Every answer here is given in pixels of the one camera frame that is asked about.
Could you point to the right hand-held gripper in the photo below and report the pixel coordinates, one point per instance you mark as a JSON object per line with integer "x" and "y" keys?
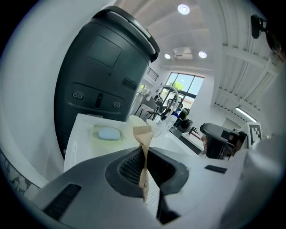
{"x": 254, "y": 134}

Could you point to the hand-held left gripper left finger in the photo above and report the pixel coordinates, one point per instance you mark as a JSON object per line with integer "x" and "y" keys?
{"x": 89, "y": 190}

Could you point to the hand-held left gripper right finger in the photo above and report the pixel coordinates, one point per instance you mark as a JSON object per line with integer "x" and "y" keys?
{"x": 196, "y": 179}

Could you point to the beige paper packet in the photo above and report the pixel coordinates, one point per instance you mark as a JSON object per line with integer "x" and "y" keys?
{"x": 146, "y": 179}

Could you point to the dark table white top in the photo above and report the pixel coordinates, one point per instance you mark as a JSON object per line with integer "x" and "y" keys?
{"x": 190, "y": 136}

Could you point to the black massage chair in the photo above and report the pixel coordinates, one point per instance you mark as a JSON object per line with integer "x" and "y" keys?
{"x": 185, "y": 117}

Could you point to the long ceiling tube light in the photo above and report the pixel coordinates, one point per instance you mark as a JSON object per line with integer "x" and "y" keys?
{"x": 245, "y": 114}

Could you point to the white shampoo bottle blue cap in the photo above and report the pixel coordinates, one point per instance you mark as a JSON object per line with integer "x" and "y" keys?
{"x": 172, "y": 123}

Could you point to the tall glass window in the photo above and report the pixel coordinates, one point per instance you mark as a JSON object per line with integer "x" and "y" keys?
{"x": 185, "y": 85}

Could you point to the black mesh office chair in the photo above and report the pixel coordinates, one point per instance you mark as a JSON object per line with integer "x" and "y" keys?
{"x": 163, "y": 107}

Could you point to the white gooseneck faucet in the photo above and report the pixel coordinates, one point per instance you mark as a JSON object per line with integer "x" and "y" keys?
{"x": 173, "y": 91}

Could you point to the light blue soap bar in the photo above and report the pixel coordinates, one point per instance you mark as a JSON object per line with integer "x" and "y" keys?
{"x": 108, "y": 133}

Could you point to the round ceiling downlight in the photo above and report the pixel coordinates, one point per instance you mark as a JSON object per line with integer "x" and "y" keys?
{"x": 202, "y": 54}
{"x": 183, "y": 9}
{"x": 167, "y": 56}

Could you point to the black mezzanine railing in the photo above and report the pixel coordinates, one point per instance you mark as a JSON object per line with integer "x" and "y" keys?
{"x": 153, "y": 75}

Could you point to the ceiling air conditioner cassette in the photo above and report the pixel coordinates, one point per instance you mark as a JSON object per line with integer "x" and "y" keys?
{"x": 183, "y": 53}

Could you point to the person's head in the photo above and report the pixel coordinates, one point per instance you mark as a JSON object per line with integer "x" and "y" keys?
{"x": 280, "y": 53}

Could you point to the dark grey tall appliance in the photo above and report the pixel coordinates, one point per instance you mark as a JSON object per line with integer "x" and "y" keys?
{"x": 96, "y": 73}

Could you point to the black head-mounted camera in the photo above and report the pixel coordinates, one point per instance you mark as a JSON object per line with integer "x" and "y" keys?
{"x": 258, "y": 25}

